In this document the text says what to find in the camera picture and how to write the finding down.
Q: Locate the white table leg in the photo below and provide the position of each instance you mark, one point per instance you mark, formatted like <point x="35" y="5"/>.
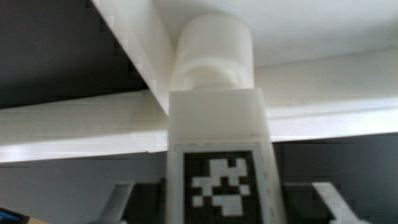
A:
<point x="222" y="180"/>

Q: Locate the white square tabletop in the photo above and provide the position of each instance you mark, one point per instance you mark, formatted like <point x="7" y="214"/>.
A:
<point x="325" y="48"/>

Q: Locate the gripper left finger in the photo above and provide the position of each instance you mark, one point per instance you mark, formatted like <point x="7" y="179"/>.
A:
<point x="135" y="204"/>

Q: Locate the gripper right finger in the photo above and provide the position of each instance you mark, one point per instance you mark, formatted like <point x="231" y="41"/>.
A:
<point x="316" y="205"/>

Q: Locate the white front fence bar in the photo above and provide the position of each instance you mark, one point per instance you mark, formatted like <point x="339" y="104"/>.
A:
<point x="115" y="124"/>

